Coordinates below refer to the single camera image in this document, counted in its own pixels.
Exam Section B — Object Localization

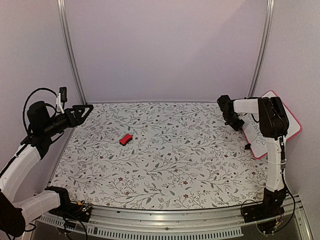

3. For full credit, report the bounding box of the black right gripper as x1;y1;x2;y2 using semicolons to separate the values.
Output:
223;112;245;132

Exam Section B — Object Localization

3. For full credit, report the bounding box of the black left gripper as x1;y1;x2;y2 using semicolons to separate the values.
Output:
42;104;94;137

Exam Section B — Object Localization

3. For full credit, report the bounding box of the pink framed whiteboard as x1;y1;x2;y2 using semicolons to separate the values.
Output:
233;90;302;159

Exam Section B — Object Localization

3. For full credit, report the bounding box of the red black whiteboard eraser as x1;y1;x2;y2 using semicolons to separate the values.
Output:
119;133;133;146

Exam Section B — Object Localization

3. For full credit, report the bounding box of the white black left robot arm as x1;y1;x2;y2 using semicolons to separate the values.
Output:
0;101;94;237

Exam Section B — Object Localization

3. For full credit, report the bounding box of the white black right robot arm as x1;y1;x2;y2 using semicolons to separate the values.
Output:
217;95;290;218

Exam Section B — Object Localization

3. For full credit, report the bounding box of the black whiteboard foot clip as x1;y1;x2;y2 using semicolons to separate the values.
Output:
244;143;251;150

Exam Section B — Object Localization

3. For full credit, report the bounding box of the floral patterned table mat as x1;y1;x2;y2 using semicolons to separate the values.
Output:
51;103;268;210

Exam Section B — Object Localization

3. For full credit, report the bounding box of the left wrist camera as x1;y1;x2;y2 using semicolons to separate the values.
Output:
56;86;68;114

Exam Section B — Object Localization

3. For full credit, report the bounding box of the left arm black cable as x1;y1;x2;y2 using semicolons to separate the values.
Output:
22;87;61;137

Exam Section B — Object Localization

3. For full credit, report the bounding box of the right aluminium corner post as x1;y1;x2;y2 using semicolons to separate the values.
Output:
247;0;275;97

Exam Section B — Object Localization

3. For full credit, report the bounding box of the aluminium corner post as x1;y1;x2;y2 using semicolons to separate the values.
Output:
56;0;87;104
247;0;275;97

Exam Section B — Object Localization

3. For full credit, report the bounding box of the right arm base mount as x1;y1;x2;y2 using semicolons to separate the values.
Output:
240;197;285;223

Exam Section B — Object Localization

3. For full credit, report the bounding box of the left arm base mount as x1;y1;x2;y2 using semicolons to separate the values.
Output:
49;201;93;223

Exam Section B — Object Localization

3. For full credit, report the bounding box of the aluminium front rail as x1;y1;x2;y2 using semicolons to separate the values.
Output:
23;195;314;240

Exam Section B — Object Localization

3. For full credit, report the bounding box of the left aluminium corner post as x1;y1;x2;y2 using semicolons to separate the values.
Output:
56;0;87;104

